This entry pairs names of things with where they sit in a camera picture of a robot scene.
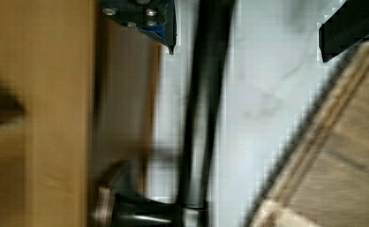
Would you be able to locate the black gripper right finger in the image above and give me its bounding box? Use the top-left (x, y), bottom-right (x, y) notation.
top-left (319, 0), bottom-right (369, 62)

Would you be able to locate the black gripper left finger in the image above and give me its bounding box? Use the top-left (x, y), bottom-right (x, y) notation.
top-left (98, 0), bottom-right (177, 55)

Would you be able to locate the wooden cutting board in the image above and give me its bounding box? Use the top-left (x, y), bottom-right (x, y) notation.
top-left (248, 42), bottom-right (369, 227)

